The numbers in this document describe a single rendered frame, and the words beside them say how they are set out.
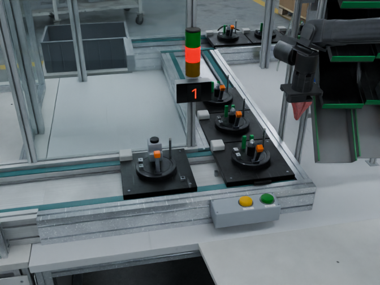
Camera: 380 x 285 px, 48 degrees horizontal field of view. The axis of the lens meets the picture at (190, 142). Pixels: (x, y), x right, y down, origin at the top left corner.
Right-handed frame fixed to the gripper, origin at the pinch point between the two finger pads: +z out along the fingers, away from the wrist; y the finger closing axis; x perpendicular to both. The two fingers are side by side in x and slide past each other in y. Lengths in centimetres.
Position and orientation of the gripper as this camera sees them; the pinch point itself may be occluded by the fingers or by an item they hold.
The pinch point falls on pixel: (296, 116)
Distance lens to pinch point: 127.3
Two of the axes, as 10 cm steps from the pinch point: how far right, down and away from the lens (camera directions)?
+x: 1.8, 5.4, -8.2
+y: -9.8, 0.9, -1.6
